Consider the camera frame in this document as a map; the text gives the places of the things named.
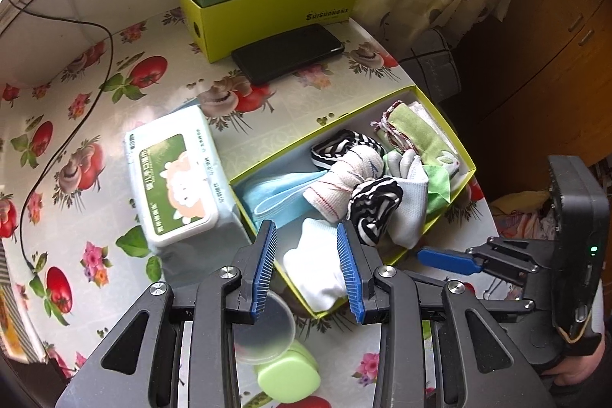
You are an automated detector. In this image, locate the yellow green shoe box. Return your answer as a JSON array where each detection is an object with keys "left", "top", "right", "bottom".
[{"left": 179, "top": 0, "right": 356, "bottom": 63}]

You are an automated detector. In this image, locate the white ankle sock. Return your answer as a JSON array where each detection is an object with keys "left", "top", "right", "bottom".
[{"left": 283, "top": 218, "right": 347, "bottom": 313}]

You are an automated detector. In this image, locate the red edged green washcloth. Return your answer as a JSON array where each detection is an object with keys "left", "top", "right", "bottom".
[{"left": 370, "top": 101, "right": 459, "bottom": 175}]

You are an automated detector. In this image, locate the green microfibre cloth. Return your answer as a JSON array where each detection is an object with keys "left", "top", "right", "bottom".
[{"left": 423, "top": 165, "right": 451, "bottom": 218}]

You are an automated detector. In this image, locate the black smartphone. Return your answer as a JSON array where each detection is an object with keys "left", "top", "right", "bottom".
[{"left": 231, "top": 24, "right": 344, "bottom": 85}]

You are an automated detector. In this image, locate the green wet wipes pack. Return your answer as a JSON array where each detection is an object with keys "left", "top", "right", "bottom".
[{"left": 124, "top": 106, "right": 250, "bottom": 287}]

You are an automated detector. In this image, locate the light blue face mask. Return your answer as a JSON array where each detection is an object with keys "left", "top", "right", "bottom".
[{"left": 236, "top": 171, "right": 325, "bottom": 229}]

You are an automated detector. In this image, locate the black white striped sock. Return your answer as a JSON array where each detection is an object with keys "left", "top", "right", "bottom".
[
  {"left": 310, "top": 129, "right": 386, "bottom": 170},
  {"left": 347, "top": 176, "right": 404, "bottom": 246}
]

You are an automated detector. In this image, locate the green rounded plastic case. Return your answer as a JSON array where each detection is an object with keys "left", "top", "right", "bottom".
[{"left": 254, "top": 340, "right": 322, "bottom": 404}]

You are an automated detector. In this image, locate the person's right hand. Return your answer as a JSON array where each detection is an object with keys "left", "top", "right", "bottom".
[{"left": 542, "top": 340, "right": 606, "bottom": 386}]

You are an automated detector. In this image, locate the yellow green shallow box lid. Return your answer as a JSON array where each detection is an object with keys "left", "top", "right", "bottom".
[{"left": 233, "top": 86, "right": 476, "bottom": 318}]

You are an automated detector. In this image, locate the yellow striped food box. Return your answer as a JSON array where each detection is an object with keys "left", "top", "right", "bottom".
[{"left": 1, "top": 247, "right": 47, "bottom": 364}]

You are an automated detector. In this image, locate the white knit glove ball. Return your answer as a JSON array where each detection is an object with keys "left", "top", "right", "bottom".
[{"left": 303, "top": 145, "right": 384, "bottom": 224}]

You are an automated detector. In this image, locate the black cable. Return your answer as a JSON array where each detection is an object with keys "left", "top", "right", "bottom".
[{"left": 0, "top": 0, "right": 116, "bottom": 276}]

